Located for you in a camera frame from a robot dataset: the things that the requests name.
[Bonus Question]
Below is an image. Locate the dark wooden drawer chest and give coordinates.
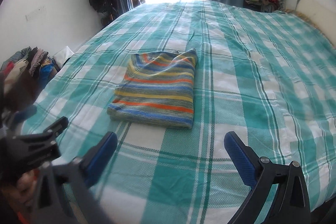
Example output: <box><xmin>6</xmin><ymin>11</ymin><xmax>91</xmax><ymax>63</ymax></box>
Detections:
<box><xmin>1</xmin><ymin>70</ymin><xmax>40</xmax><ymax>113</ymax></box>

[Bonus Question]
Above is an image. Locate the striped knit sweater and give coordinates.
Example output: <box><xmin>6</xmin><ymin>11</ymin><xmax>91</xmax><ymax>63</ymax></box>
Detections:
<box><xmin>107</xmin><ymin>48</ymin><xmax>198</xmax><ymax>128</ymax></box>

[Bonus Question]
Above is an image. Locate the folded clothes pile on chest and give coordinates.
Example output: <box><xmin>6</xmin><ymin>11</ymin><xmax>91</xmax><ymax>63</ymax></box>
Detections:
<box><xmin>1</xmin><ymin>47</ymin><xmax>50</xmax><ymax>93</ymax></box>

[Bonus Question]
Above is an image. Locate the cream pillow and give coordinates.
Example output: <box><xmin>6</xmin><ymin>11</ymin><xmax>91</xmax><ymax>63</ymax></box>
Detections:
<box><xmin>295</xmin><ymin>0</ymin><xmax>335</xmax><ymax>44</ymax></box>

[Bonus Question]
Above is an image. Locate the teal plaid bedspread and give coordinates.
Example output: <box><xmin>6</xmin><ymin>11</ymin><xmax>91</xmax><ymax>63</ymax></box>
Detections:
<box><xmin>22</xmin><ymin>1</ymin><xmax>335</xmax><ymax>223</ymax></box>

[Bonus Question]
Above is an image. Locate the white wall trunking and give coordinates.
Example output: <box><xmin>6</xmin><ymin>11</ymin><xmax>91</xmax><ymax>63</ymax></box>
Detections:
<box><xmin>25</xmin><ymin>6</ymin><xmax>47</xmax><ymax>22</ymax></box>

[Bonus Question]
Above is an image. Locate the laundry basket with clothes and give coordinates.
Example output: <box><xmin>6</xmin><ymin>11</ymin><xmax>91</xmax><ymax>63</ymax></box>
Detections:
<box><xmin>38</xmin><ymin>57</ymin><xmax>58</xmax><ymax>89</ymax></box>

